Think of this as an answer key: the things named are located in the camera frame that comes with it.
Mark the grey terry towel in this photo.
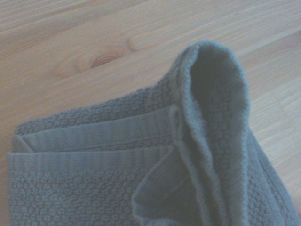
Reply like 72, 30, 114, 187
6, 40, 301, 226

